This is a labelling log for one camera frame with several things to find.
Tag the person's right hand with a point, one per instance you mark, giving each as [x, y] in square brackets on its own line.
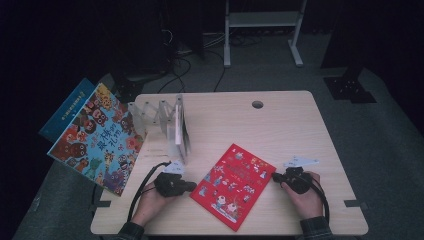
[308, 203]

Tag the clear folding book rack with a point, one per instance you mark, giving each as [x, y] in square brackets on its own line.
[160, 115]

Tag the grey tape strip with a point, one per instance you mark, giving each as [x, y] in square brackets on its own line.
[352, 203]
[100, 205]

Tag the white caterpillar board book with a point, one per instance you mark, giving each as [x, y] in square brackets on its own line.
[179, 133]

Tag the person's left hand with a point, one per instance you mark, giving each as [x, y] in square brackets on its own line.
[150, 206]

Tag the white metal stand frame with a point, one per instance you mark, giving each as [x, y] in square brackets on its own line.
[263, 19]

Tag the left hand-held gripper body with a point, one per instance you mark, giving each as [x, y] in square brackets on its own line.
[168, 185]

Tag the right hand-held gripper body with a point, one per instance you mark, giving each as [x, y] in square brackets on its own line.
[296, 180]

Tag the colourful animals picture book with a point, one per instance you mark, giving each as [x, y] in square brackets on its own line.
[100, 146]

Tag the black stand base plate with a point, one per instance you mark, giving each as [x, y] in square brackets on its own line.
[348, 88]

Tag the red picture book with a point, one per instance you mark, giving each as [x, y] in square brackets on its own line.
[233, 186]

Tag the dark blue monster picture book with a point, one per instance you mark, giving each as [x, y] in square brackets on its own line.
[66, 110]

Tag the black tripod stand base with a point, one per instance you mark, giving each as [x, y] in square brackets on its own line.
[128, 90]

